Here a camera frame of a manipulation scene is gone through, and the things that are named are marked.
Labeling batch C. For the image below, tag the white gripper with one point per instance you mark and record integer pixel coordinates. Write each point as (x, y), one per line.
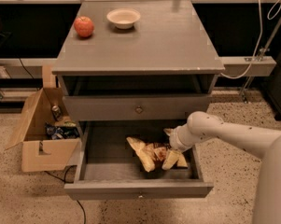
(175, 143)

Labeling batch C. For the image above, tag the brown chip bag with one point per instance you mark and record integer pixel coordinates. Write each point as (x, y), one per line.
(152, 155)

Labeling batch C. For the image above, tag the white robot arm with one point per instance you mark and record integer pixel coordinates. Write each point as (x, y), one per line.
(264, 144)

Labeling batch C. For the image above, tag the closed grey upper drawer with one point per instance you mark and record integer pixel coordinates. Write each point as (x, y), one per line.
(122, 107)

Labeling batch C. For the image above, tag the open grey middle drawer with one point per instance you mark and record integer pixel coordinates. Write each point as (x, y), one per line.
(108, 168)

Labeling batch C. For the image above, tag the grey wooden drawer cabinet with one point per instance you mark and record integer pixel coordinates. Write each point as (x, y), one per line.
(145, 60)

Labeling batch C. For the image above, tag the blue snack bag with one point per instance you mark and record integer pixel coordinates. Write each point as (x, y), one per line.
(61, 132)

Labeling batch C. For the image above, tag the metal soda can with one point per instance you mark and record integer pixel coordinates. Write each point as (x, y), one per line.
(57, 113)

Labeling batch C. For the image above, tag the open cardboard box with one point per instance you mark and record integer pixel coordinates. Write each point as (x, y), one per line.
(39, 152)

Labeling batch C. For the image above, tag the white paper bowl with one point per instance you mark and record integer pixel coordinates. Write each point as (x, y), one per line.
(123, 18)

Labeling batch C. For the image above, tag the red apple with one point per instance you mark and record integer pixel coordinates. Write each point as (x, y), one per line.
(83, 26)

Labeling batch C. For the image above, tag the grey metal rail frame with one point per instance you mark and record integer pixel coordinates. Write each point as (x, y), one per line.
(166, 52)

